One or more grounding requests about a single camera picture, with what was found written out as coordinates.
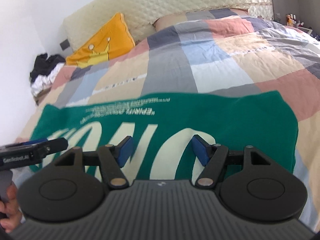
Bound green hooded sweatshirt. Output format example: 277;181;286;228
31;92;298;181

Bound black and white clothes pile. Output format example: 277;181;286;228
29;53;66;97

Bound person's left hand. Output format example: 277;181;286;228
1;182;23;233

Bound pastel patchwork duvet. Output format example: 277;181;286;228
19;15;319;231

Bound yellow crown pillow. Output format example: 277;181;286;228
66;12;135;68

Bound bottles on nightstand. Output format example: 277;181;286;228
286;14;304;28

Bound cream quilted headboard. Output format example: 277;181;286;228
63;0;274;50

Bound grey wall socket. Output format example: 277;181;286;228
60;39;70;51

